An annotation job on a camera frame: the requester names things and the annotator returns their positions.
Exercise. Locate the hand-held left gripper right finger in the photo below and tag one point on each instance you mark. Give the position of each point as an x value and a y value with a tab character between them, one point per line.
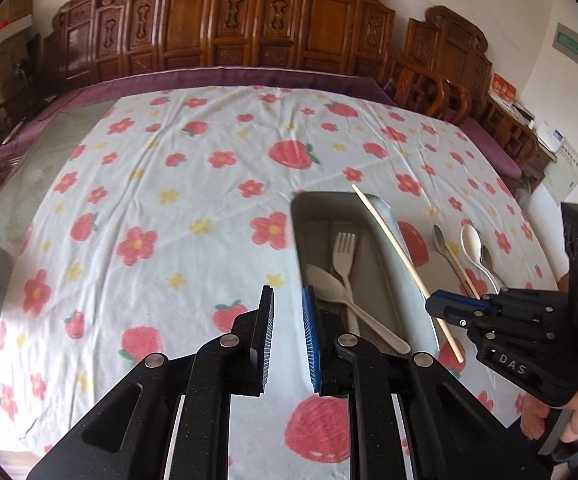
311	340

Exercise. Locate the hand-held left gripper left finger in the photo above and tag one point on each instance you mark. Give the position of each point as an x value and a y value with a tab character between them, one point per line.
264	340

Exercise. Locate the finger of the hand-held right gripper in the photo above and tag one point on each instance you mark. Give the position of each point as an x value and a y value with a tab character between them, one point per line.
456	301
456	317

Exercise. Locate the metal spoon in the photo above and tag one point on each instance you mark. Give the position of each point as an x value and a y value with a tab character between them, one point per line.
439	240
487	257

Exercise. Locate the cream plastic spoon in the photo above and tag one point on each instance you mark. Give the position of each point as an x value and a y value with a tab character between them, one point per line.
324	282

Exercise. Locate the small white spoon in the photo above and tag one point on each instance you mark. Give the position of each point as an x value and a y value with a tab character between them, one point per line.
471	242

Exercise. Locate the cream plastic fork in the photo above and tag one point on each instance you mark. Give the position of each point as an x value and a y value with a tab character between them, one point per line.
346	260

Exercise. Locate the rectangular metal tray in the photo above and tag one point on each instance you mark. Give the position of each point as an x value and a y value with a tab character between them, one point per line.
319	225

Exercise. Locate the purple armchair cushion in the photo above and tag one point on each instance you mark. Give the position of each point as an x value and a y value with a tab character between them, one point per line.
494	147

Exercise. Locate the floral strawberry tablecloth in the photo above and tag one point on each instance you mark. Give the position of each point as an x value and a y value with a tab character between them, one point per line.
169	210

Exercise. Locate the wooden side table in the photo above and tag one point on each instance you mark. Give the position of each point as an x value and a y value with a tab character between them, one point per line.
524	140

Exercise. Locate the white telephone device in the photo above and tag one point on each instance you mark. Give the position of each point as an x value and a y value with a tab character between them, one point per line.
550	136

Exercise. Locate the tissue box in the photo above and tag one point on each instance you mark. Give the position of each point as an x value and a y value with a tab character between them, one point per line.
523	112

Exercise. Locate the red gift box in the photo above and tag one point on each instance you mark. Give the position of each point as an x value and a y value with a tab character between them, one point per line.
503	87

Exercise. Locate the carved wooden armchair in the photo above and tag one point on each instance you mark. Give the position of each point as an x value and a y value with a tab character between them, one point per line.
449	60

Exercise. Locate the long purple sofa cushion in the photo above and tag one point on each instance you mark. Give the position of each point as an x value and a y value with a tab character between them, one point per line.
219	77

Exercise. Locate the carved wooden sofa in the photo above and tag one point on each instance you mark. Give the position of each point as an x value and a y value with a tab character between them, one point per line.
194	25

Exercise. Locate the white wall panel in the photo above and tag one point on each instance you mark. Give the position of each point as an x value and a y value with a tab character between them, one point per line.
569	170

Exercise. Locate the grey wall electrical box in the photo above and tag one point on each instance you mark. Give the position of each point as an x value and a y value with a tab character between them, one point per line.
576	50

